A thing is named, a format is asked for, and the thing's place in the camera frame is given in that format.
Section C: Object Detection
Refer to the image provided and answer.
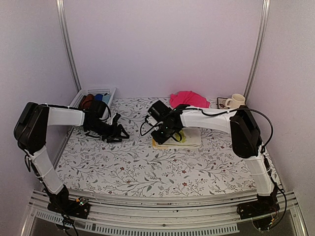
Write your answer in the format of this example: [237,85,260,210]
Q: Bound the right aluminium frame post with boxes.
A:
[244,0,271,100]

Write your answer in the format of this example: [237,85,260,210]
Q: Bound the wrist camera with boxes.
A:
[145,115,157,126]
[112,113,121,125]

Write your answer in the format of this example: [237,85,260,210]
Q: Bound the left aluminium frame post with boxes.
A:
[56,0,82,92]

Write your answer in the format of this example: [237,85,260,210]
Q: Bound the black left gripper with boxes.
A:
[87,119,130,143]

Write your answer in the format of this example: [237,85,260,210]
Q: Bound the patterned square coaster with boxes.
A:
[217,97,232,109]

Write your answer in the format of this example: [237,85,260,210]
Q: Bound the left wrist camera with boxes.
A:
[112,113,121,125]

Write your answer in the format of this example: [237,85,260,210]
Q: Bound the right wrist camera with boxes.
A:
[145,115,157,126]

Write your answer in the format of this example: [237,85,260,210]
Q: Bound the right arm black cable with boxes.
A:
[199,108,274,153]

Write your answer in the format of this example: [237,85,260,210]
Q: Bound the light blue rolled towel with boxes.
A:
[102,94,111,105]

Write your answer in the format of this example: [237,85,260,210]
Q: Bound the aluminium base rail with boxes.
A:
[21,189,308,234]

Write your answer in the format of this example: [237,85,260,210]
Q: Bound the pink towel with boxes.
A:
[169,91,210,108]

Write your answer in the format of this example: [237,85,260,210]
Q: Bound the cream ceramic mug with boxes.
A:
[225,93,246,109]

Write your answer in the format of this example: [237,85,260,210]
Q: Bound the right robot arm white sleeve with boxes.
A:
[147,99,284,219]

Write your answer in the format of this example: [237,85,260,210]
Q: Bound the green and cream patterned towel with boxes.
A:
[152,128,202,149]

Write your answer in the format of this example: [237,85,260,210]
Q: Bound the brown rolled towel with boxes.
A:
[81,94,95,109]

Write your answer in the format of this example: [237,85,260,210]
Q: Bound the white plastic basket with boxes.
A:
[70,86,116,108]

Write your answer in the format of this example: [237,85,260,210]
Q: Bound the aluminium frame post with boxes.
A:
[56,0,82,92]
[244,0,271,100]

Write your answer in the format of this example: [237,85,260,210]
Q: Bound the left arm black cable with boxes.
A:
[98,103,112,121]

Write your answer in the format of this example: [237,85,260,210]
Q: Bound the floral tablecloth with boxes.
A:
[56,97,256,198]

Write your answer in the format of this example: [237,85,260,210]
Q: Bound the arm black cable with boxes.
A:
[98,103,112,121]
[199,108,274,153]

